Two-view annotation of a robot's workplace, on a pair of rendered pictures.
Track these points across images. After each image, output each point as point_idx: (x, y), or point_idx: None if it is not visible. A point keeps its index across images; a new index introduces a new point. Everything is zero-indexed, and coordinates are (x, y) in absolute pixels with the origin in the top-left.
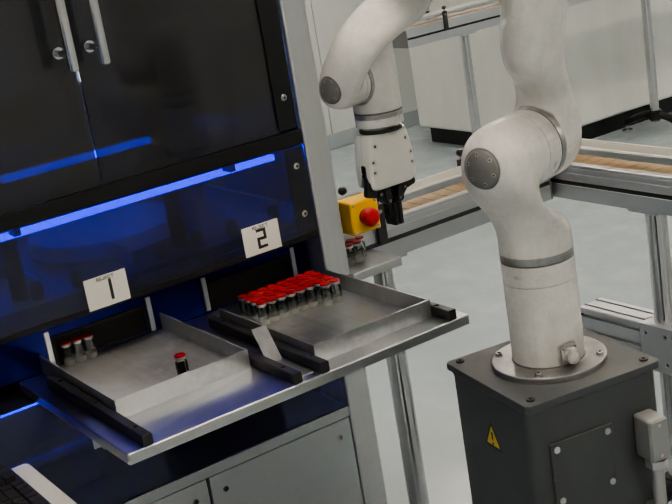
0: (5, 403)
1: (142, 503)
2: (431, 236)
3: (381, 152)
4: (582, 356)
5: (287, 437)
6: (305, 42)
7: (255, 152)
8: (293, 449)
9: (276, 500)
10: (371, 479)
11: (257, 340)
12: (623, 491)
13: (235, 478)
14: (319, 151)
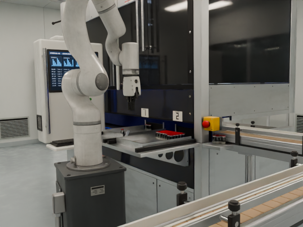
0: None
1: (144, 173)
2: (261, 153)
3: (124, 83)
4: (79, 165)
5: (175, 184)
6: (198, 53)
7: (179, 87)
8: (176, 189)
9: (170, 201)
10: None
11: (126, 133)
12: (63, 219)
13: (162, 184)
14: (197, 93)
